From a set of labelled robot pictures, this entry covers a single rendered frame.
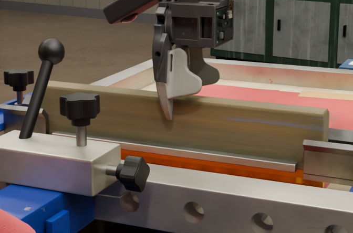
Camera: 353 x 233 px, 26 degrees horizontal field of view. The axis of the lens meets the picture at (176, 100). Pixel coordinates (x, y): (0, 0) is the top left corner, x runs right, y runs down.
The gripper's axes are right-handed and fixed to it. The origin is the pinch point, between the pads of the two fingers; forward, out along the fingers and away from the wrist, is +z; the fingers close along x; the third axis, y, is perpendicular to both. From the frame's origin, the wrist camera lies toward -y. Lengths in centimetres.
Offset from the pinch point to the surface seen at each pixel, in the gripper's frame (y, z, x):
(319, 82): 7, 8, 57
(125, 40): -320, 105, 607
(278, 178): 14.8, 8.1, -0.4
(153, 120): -2.1, 2.0, -1.4
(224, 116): 7.8, 0.4, -1.4
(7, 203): 0.0, 0.5, -36.7
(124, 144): -5.7, 5.4, -2.7
